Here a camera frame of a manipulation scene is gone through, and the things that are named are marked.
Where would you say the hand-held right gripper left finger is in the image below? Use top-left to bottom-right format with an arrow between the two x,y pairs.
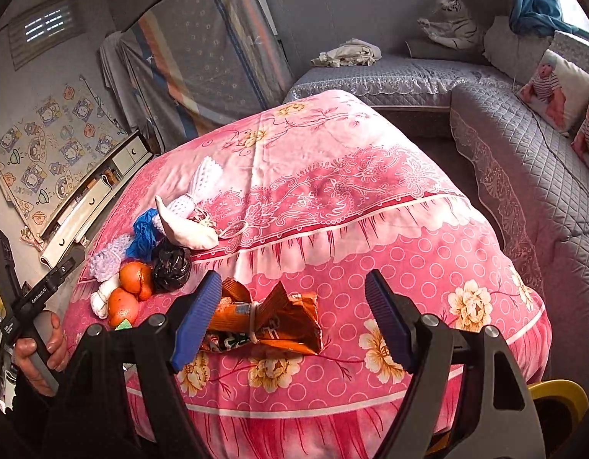
41,272 -> 223,459

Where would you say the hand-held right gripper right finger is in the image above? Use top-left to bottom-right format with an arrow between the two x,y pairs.
365,270 -> 546,459

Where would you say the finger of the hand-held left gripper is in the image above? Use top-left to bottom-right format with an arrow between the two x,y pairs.
46,245 -> 88,288

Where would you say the orange snack bag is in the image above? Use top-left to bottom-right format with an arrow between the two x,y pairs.
199,278 -> 322,355

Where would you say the white bubble wrap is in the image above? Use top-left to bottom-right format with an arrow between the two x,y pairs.
153,159 -> 225,223

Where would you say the person's left forearm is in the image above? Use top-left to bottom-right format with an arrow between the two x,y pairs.
0,368 -> 61,459

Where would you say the person's left hand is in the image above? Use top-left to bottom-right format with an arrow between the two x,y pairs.
12,313 -> 72,397

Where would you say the pale purple foam net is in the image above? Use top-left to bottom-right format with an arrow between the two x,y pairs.
86,236 -> 135,282

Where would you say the black plastic bag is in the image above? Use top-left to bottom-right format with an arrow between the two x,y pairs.
152,238 -> 193,293

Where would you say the orange fruit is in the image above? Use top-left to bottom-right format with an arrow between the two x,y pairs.
119,261 -> 155,301
107,288 -> 140,329

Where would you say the white low cabinet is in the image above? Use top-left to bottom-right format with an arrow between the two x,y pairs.
39,129 -> 158,267

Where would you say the pink floral blanket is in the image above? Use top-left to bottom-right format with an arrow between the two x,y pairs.
62,90 -> 553,459

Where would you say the yellow plastic bin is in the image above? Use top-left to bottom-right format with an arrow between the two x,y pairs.
529,379 -> 589,459

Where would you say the grey hanging towel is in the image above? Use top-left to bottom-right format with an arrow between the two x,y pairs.
99,31 -> 145,132

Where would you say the grey quilted sofa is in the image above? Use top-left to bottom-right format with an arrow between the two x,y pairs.
282,14 -> 589,383

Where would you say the striped grey curtain cover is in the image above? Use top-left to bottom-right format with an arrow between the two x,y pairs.
121,0 -> 295,144

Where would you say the beige cloth pile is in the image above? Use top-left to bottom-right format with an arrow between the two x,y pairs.
311,38 -> 382,68

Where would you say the flat grey cushion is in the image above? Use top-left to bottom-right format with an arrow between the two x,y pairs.
406,38 -> 490,67

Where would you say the white tiger plush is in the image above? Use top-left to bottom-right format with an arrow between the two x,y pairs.
417,0 -> 482,51

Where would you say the white rubber band ring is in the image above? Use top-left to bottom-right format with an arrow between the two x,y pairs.
221,221 -> 250,240

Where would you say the cartoon printed wall cloth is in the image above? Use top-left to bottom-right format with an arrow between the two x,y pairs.
0,74 -> 130,240

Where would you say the small wall window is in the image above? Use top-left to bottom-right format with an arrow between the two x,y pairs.
8,0 -> 82,70

